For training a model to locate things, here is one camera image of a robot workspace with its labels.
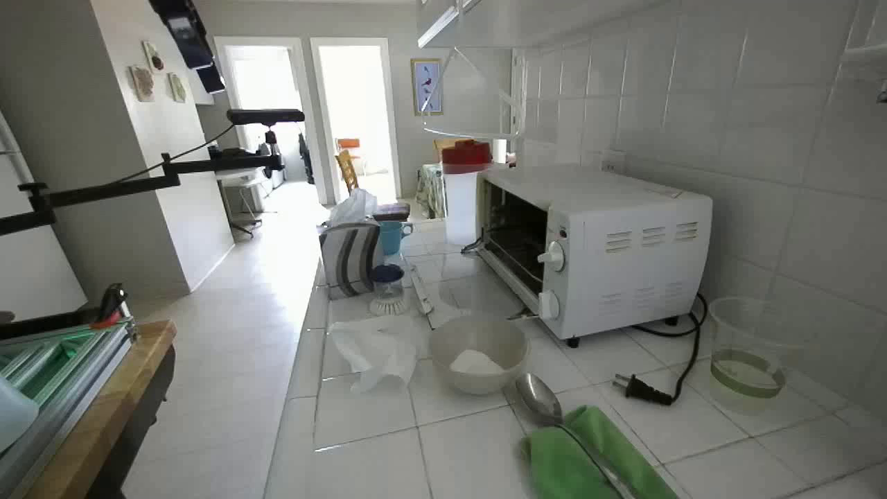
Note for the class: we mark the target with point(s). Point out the white paper towel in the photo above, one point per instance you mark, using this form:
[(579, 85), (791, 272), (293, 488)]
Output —
[(378, 350)]

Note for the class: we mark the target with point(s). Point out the teal measuring cup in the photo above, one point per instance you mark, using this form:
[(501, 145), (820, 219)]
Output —
[(393, 225)]

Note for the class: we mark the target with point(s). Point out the striped bag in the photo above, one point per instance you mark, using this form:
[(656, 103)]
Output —
[(350, 254)]

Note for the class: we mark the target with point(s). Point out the white bowl with powder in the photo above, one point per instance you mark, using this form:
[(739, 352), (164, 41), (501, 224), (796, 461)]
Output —
[(477, 352)]

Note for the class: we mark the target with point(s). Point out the white toaster oven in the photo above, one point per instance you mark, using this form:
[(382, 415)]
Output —
[(595, 250)]

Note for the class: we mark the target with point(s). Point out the metal spoon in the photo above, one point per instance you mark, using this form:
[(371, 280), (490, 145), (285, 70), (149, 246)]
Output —
[(537, 397)]

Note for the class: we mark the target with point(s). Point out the green cloth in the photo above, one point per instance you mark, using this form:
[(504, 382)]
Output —
[(620, 456)]

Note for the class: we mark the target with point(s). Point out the clear plastic container green band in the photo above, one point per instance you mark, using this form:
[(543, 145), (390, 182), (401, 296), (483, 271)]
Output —
[(748, 357)]

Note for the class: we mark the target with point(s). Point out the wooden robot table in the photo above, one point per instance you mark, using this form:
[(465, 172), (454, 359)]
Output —
[(76, 401)]

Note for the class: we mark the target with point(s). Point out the framed wall picture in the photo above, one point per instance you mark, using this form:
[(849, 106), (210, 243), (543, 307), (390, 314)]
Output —
[(429, 93)]

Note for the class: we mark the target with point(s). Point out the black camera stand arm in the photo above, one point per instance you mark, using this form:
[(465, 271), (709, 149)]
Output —
[(171, 171)]

